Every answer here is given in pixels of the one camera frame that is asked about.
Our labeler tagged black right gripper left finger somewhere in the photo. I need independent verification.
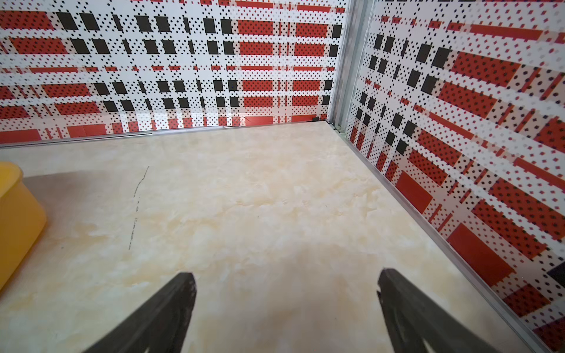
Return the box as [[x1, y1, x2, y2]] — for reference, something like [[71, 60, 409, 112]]
[[86, 272, 197, 352]]

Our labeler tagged yellow plastic storage box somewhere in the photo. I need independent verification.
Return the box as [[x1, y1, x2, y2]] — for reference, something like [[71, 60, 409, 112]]
[[1, 162, 46, 288]]

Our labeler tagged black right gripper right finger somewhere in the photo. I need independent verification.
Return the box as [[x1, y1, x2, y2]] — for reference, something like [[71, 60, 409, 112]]
[[377, 269, 497, 352]]

